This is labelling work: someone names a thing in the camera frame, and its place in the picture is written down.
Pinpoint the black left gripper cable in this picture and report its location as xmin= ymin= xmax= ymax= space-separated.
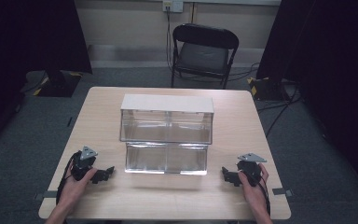
xmin=55 ymin=151 xmax=82 ymax=206

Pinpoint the grey tape strip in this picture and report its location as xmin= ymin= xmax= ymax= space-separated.
xmin=271 ymin=187 xmax=295 ymax=198
xmin=33 ymin=189 xmax=59 ymax=202

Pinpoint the black folding chair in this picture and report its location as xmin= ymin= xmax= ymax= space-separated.
xmin=170 ymin=22 xmax=241 ymax=91

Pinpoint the person's left hand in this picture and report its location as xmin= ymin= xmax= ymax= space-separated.
xmin=56 ymin=161 xmax=99 ymax=213

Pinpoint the black stand base, yellow tape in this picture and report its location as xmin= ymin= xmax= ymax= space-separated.
xmin=32 ymin=70 xmax=84 ymax=98
xmin=246 ymin=76 xmax=292 ymax=103

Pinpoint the clear acrylic drawer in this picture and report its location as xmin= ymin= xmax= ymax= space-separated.
xmin=124 ymin=141 xmax=209 ymax=175

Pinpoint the person's right hand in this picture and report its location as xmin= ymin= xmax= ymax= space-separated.
xmin=237 ymin=162 xmax=270 ymax=217

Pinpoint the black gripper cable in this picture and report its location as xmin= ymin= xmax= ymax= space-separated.
xmin=258 ymin=175 xmax=272 ymax=217
xmin=55 ymin=151 xmax=82 ymax=206

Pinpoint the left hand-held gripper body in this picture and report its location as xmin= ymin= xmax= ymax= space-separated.
xmin=70 ymin=146 xmax=99 ymax=182

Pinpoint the black floor cable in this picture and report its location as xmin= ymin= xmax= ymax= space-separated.
xmin=256 ymin=81 xmax=303 ymax=138
xmin=180 ymin=61 xmax=262 ymax=83

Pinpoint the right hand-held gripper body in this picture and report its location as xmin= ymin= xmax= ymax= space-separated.
xmin=236 ymin=152 xmax=269 ymax=188

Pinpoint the black cable from wall socket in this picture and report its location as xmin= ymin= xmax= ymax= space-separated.
xmin=166 ymin=7 xmax=174 ymax=73

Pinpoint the white wall socket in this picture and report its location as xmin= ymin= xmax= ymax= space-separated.
xmin=162 ymin=0 xmax=185 ymax=14

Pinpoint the clear cabinet with white top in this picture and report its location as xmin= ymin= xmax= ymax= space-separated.
xmin=118 ymin=93 xmax=215 ymax=146

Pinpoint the black curtain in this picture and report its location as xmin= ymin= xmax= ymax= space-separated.
xmin=255 ymin=0 xmax=358 ymax=190
xmin=0 ymin=0 xmax=93 ymax=157

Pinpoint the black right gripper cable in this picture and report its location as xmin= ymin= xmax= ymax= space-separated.
xmin=258 ymin=175 xmax=272 ymax=217

